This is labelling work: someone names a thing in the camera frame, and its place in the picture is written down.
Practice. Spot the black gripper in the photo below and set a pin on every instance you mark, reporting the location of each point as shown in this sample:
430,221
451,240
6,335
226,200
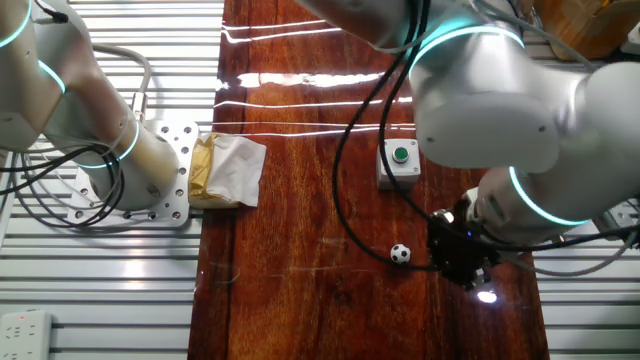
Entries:
455,245

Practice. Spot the gold tissue pack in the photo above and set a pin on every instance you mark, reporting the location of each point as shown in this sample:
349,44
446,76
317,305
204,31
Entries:
225,170

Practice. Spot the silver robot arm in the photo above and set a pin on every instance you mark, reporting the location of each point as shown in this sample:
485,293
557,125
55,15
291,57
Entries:
480,100

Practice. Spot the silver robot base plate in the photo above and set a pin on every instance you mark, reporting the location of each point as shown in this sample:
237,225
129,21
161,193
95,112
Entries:
175,200

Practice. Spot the brown cardboard box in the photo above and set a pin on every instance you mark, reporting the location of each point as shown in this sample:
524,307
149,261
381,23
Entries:
600,30

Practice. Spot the white box with green button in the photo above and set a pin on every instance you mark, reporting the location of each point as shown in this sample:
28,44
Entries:
404,174

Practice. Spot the red-brown wooden board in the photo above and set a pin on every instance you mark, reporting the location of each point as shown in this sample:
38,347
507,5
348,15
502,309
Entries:
300,280

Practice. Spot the small black white soccer ball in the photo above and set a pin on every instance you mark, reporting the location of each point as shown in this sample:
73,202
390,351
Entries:
400,254

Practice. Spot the white power strip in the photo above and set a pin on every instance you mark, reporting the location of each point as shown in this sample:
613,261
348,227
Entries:
25,335

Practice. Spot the white plastic object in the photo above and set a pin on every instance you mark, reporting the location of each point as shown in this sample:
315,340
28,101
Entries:
631,42

